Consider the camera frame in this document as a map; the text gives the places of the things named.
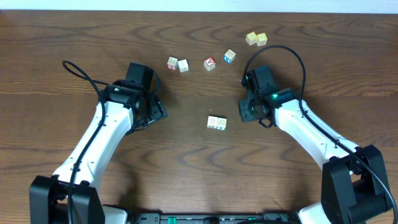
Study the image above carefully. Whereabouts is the green sided wooden block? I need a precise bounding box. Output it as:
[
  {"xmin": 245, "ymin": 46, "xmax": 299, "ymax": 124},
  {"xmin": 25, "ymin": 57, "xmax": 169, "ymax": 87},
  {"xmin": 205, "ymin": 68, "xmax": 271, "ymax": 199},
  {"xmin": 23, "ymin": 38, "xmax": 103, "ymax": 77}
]
[{"xmin": 216, "ymin": 118, "xmax": 228, "ymax": 130}]

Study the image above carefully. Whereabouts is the cream wooden number block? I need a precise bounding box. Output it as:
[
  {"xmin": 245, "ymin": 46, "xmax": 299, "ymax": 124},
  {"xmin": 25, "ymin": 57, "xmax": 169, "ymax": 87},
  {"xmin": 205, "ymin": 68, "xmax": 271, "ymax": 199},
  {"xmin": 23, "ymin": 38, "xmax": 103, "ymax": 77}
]
[{"xmin": 207, "ymin": 116, "xmax": 218, "ymax": 129}]

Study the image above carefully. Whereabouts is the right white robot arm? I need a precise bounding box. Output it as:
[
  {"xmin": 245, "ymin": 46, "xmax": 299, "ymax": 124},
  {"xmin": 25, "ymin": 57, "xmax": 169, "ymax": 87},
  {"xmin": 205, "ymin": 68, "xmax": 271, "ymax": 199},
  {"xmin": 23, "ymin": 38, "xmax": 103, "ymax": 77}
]
[{"xmin": 238, "ymin": 87, "xmax": 397, "ymax": 223}]

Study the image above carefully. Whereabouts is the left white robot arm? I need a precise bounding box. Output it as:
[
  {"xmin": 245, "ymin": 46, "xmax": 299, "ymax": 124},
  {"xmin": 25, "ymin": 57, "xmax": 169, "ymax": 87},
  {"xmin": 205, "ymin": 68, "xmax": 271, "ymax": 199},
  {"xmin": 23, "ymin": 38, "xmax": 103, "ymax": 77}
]
[{"xmin": 29, "ymin": 79, "xmax": 167, "ymax": 223}]

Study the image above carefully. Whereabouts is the plain wooden letter block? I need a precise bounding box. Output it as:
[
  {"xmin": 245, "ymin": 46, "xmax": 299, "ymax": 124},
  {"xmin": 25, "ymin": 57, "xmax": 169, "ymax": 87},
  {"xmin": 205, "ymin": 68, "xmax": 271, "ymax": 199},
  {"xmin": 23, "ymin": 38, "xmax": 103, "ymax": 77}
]
[{"xmin": 177, "ymin": 59, "xmax": 189, "ymax": 72}]

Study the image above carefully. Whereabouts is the blue sided wooden block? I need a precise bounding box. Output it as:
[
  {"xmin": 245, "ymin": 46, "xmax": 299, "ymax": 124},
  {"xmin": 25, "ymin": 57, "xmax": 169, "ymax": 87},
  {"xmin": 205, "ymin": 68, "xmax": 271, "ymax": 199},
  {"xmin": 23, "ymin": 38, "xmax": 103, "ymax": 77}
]
[{"xmin": 224, "ymin": 49, "xmax": 236, "ymax": 63}]

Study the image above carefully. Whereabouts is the red letter A block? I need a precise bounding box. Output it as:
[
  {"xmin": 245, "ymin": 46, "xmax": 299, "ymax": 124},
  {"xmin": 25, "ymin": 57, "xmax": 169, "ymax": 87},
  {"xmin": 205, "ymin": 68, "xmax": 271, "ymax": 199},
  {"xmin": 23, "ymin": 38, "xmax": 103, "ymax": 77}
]
[{"xmin": 204, "ymin": 57, "xmax": 216, "ymax": 71}]

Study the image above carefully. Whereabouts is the right yellow wooden block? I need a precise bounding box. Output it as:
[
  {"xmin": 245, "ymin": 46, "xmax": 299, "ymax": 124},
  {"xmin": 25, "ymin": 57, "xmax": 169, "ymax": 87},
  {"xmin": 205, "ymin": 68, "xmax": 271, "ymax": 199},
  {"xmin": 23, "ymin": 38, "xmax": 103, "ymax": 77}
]
[{"xmin": 256, "ymin": 33, "xmax": 268, "ymax": 46}]

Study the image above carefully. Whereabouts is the yellow wooden block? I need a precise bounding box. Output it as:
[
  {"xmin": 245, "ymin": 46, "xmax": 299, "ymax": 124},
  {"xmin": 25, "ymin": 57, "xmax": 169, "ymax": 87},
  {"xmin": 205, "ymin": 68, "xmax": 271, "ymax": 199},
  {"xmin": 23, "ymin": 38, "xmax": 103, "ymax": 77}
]
[
  {"xmin": 246, "ymin": 32, "xmax": 257, "ymax": 45},
  {"xmin": 256, "ymin": 33, "xmax": 268, "ymax": 46}
]

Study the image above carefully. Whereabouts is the left yellow wooden block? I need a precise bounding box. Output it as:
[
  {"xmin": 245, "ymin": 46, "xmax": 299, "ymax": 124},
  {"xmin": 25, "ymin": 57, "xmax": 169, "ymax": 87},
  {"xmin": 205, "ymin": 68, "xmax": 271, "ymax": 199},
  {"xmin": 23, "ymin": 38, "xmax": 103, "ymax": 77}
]
[{"xmin": 246, "ymin": 32, "xmax": 257, "ymax": 45}]

